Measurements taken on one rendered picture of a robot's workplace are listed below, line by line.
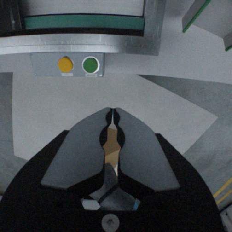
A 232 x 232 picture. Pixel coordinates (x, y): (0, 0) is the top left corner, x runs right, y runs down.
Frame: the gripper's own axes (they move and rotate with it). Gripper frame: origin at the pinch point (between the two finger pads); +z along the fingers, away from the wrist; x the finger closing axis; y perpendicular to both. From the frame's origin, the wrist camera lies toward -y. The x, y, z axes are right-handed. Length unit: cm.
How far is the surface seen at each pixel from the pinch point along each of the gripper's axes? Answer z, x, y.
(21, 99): 37, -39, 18
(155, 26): 27.3, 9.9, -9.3
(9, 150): 123, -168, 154
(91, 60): 26.0, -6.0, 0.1
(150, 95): 37.4, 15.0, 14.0
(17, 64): 37, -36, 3
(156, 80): 123, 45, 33
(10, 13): 26.2, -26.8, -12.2
